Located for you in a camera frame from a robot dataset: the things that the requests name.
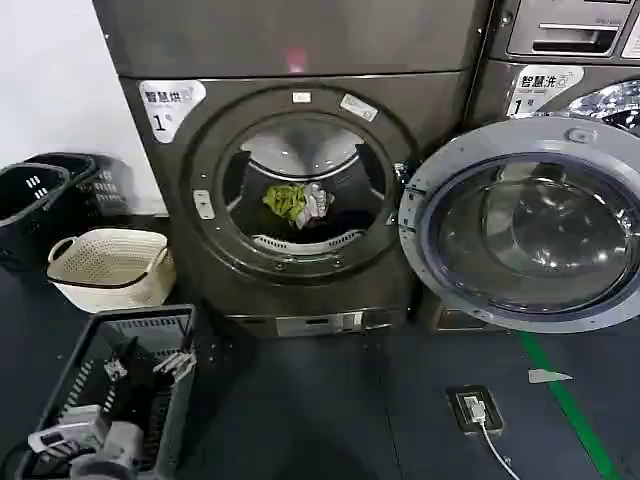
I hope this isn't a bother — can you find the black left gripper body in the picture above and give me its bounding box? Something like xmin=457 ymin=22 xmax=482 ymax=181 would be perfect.
xmin=110 ymin=367 xmax=174 ymax=432

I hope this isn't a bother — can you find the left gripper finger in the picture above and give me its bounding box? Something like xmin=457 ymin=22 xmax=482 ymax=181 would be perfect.
xmin=151 ymin=327 xmax=195 ymax=379
xmin=102 ymin=335 xmax=140 ymax=384

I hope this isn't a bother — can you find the dark grey slotted laundry basket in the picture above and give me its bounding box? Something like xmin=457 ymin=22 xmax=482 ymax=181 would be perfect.
xmin=16 ymin=303 xmax=200 ymax=480

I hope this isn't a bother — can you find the cream perforated laundry basket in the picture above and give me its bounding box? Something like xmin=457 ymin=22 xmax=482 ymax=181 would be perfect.
xmin=46 ymin=227 xmax=177 ymax=314

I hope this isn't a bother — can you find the grey dryer with round opening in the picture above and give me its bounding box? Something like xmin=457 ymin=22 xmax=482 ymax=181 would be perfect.
xmin=118 ymin=69 xmax=472 ymax=340

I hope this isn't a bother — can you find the black slotted laundry basket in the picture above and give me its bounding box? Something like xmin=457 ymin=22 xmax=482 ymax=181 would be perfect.
xmin=23 ymin=151 xmax=137 ymax=222
xmin=0 ymin=162 xmax=72 ymax=272

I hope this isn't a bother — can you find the green cloth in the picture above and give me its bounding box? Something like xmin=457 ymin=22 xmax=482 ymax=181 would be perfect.
xmin=262 ymin=183 xmax=308 ymax=224

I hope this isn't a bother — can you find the grey white cloth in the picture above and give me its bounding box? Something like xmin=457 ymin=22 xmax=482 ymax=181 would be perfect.
xmin=294 ymin=181 xmax=334 ymax=231

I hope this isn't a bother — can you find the dark cloth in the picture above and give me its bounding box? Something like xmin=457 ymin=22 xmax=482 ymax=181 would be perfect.
xmin=299 ymin=206 xmax=382 ymax=237

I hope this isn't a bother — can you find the black floor socket box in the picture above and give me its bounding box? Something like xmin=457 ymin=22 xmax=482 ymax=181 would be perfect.
xmin=445 ymin=383 xmax=506 ymax=438

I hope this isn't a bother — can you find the grey stacked upper machine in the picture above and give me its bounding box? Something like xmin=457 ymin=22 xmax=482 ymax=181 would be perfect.
xmin=92 ymin=0 xmax=499 ymax=80

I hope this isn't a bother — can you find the silver floor tape piece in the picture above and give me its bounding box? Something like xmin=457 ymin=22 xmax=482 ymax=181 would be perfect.
xmin=527 ymin=368 xmax=575 ymax=385

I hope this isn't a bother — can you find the round glass dryer door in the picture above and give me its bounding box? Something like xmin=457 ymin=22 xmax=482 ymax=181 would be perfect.
xmin=398 ymin=115 xmax=640 ymax=335

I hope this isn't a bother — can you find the green floor tape line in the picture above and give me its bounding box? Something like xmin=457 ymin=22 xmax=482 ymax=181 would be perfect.
xmin=516 ymin=329 xmax=624 ymax=480

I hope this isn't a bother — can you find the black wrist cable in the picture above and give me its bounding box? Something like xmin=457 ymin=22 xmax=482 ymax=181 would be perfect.
xmin=13 ymin=435 xmax=99 ymax=479

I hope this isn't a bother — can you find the white cable with plug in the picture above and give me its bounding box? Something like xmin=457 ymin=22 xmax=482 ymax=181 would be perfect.
xmin=461 ymin=393 xmax=525 ymax=480

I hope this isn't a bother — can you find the grey machine with drawer handle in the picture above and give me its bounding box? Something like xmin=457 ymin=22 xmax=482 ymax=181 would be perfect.
xmin=487 ymin=0 xmax=640 ymax=64

